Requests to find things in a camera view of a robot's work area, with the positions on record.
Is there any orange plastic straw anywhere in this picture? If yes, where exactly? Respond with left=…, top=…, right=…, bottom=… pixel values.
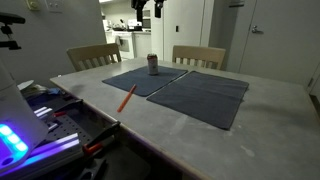
left=116, top=83, right=138, bottom=113

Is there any red silver soda can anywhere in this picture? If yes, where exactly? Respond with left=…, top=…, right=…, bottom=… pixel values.
left=146, top=53, right=160, bottom=76

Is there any white countertop appliance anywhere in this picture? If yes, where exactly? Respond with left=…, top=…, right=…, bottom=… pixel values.
left=127, top=18, right=144, bottom=32

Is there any white kitchen cabinet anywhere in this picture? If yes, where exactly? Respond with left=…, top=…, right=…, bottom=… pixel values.
left=133, top=31, right=153, bottom=59

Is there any white kitchen stove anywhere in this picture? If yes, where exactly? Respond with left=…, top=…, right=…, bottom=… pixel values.
left=113, top=30, right=136, bottom=62

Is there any white closet door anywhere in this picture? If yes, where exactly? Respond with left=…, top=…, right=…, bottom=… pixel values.
left=162, top=0, right=215, bottom=63

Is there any light wooden slat chair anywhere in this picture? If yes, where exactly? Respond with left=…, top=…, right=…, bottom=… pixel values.
left=171, top=45, right=227, bottom=71
left=65, top=43, right=123, bottom=73

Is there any dark blue cloth placemat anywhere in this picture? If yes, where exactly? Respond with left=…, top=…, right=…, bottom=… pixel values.
left=146, top=70, right=250, bottom=131
left=101, top=65, right=189, bottom=98

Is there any blue cloth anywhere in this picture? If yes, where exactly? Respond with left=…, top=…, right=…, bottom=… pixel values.
left=46, top=87, right=64, bottom=97

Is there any white light switch plate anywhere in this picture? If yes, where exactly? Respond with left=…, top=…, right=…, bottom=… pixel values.
left=44, top=0, right=64, bottom=14

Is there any cream wall outlet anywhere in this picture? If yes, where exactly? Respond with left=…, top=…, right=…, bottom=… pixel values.
left=26, top=0, right=41, bottom=11

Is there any silver door lever handle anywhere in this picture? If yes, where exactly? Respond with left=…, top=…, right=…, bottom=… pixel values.
left=251, top=24, right=264, bottom=35

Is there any black clamp orange handle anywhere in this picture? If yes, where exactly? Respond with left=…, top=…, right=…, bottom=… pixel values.
left=82, top=121, right=122, bottom=157
left=53, top=99, right=84, bottom=118

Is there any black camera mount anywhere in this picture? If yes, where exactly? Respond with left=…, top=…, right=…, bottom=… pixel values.
left=0, top=12, right=27, bottom=51

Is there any aluminium extrusion rail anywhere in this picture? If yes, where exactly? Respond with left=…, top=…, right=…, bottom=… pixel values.
left=29, top=132, right=82, bottom=159
left=33, top=106, right=54, bottom=120

